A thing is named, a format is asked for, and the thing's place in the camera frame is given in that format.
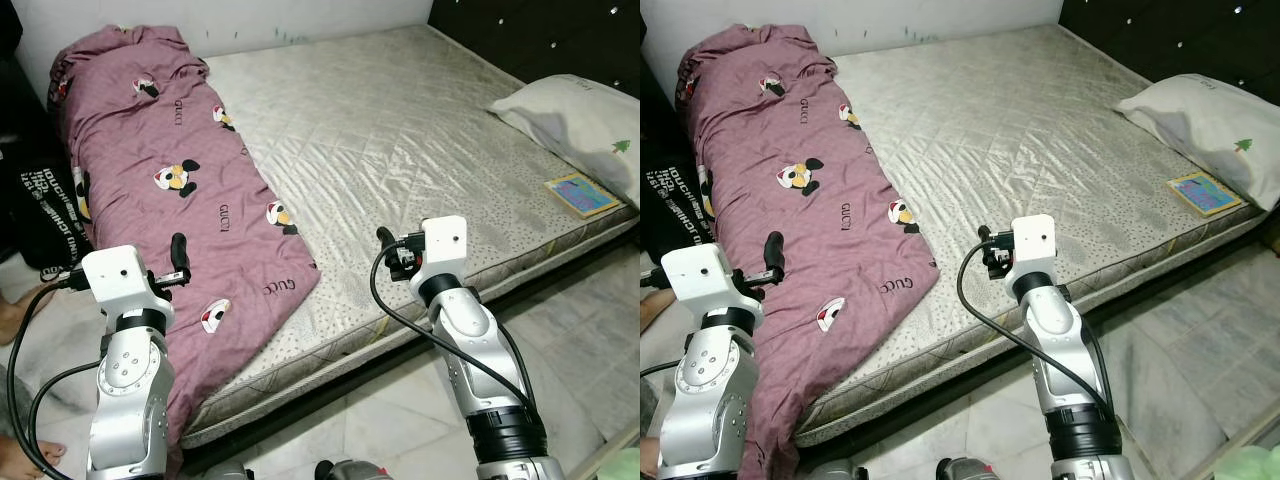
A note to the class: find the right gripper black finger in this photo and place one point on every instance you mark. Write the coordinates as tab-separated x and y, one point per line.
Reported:
387	240
986	239

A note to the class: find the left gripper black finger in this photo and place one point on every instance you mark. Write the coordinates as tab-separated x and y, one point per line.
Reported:
773	251
180	252

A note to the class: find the colourful children's book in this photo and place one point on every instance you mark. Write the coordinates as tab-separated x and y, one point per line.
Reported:
582	195
1205	195

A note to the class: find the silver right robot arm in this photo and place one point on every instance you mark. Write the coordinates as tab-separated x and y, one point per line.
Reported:
480	350
1060	350

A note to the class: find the white quilted mattress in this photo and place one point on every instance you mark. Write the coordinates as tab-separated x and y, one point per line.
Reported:
1020	130
400	130

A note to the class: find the black bag with white print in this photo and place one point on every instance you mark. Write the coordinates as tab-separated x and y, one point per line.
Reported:
45	210
670	200

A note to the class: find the purple cartoon print blanket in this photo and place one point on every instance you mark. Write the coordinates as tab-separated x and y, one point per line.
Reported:
160	130
790	130

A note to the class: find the light green fluffy garment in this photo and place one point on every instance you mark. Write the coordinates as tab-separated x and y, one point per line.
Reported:
622	465
1250	462

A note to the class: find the dark tufted headboard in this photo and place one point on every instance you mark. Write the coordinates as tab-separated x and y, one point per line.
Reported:
1170	25
540	30

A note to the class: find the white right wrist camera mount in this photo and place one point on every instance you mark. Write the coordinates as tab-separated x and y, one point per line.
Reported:
1035	240
445	240

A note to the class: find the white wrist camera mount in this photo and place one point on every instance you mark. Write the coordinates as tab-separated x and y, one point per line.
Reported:
700	275
445	240
115	275
1035	240

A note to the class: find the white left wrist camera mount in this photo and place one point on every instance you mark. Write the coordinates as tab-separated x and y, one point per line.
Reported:
115	275
700	275

